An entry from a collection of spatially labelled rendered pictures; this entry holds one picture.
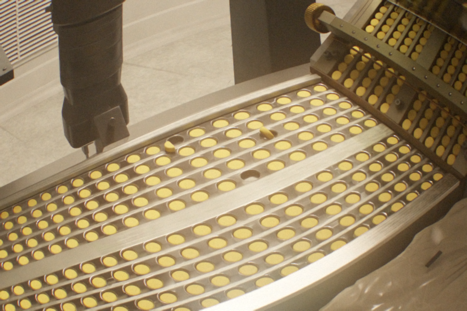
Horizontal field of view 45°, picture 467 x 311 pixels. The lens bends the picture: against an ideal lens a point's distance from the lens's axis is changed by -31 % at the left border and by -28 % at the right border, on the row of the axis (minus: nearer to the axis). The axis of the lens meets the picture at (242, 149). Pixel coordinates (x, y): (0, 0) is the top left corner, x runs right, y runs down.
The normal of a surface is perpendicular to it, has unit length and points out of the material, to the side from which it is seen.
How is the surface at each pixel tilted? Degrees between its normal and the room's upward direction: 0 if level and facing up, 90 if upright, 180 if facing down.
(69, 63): 90
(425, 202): 0
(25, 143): 0
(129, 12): 90
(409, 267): 7
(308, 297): 90
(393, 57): 38
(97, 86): 98
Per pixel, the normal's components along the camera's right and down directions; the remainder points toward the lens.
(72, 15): -0.14, 0.54
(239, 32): -0.82, 0.34
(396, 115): -0.56, -0.46
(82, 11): 0.11, 0.52
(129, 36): 0.55, 0.42
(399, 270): -0.08, -0.68
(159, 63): -0.06, -0.85
